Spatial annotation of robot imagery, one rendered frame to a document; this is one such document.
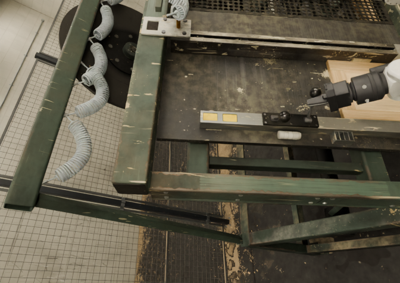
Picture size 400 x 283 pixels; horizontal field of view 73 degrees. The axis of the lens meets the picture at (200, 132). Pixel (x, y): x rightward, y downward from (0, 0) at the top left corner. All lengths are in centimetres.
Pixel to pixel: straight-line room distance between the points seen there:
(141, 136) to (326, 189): 59
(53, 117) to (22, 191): 34
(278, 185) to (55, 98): 103
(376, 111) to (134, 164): 92
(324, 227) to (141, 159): 112
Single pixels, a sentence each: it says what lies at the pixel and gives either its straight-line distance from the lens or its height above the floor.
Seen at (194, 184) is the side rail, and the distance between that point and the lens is 84.
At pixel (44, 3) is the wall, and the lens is 777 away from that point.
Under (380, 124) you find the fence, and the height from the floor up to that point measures 115.
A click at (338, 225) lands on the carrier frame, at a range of 160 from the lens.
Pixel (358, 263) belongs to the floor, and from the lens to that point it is 245.
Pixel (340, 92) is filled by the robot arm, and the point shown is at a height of 145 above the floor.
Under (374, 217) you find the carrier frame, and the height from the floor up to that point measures 79.
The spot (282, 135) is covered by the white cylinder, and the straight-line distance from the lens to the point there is 100.
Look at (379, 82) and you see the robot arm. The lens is 95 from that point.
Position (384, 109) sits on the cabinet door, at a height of 109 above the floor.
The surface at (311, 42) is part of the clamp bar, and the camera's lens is 129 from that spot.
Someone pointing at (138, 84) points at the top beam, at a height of 193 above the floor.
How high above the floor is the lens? 216
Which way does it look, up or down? 29 degrees down
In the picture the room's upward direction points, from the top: 70 degrees counter-clockwise
